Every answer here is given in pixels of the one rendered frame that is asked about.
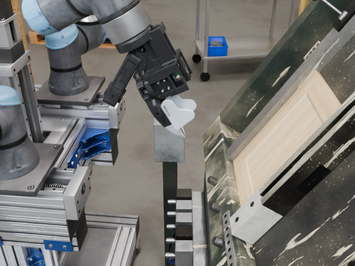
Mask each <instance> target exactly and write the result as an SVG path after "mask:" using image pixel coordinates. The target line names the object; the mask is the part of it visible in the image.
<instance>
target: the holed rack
mask: <svg viewBox="0 0 355 266"><path fill-rule="evenodd" d="M222 221H223V231H224V236H225V245H226V255H227V264H228V266H237V261H236V254H235V246H234V242H233V235H232V234H231V226H230V211H229V210H227V211H226V212H225V213H224V215H223V216H222Z"/></svg>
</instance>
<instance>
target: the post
mask: <svg viewBox="0 0 355 266"><path fill-rule="evenodd" d="M177 188H178V163H173V162H163V205H164V249H165V253H166V252H167V250H168V247H169V243H166V238H172V236H173V233H172V230H168V229H167V224H175V220H176V216H168V215H167V212H168V211H176V204H168V200H176V189H177ZM174 251H175V243H172V245H171V248H170V252H174ZM165 266H166V257H165ZM169 266H174V264H169Z"/></svg>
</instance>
